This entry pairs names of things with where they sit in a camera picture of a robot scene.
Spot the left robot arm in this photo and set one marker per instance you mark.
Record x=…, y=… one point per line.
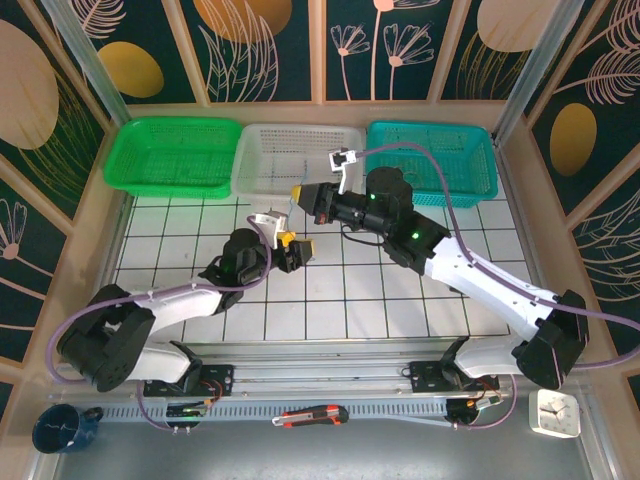
x=185, y=302

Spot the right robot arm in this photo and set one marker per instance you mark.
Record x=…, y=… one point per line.
x=485, y=285

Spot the white plastic basket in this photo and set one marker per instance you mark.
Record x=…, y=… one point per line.
x=280, y=165

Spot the teal plastic basket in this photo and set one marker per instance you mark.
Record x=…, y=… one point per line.
x=450, y=150

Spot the green plastic basket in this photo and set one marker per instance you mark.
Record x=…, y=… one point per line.
x=172, y=160

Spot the orange black utility knife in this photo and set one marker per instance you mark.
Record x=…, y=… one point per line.
x=312, y=416

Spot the small black circuit board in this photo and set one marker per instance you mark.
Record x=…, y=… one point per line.
x=462, y=411
x=185, y=411

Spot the dark blue mug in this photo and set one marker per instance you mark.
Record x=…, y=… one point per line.
x=57, y=432

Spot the white square clock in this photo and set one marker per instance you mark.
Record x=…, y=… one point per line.
x=555, y=414

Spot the aluminium mounting rail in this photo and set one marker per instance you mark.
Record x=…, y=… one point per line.
x=325, y=372

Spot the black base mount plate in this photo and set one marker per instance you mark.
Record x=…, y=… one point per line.
x=425, y=377
x=226, y=380

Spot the aluminium frame post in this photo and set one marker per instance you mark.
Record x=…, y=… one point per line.
x=530, y=75
x=85, y=65

